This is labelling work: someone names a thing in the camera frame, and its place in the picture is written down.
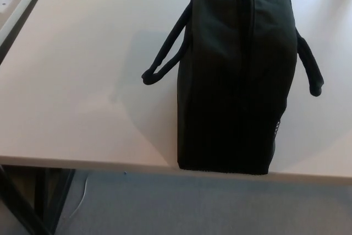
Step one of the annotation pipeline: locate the black metal table leg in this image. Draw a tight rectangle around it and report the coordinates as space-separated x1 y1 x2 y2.
0 164 76 235

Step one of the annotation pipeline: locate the white floor cable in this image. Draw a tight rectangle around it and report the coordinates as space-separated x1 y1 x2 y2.
68 174 89 220

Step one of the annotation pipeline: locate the black fabric lunch bag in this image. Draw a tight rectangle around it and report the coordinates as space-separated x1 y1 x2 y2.
141 0 325 176

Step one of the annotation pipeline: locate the white neighbouring desk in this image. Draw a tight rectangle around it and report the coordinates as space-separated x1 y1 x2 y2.
0 0 55 43

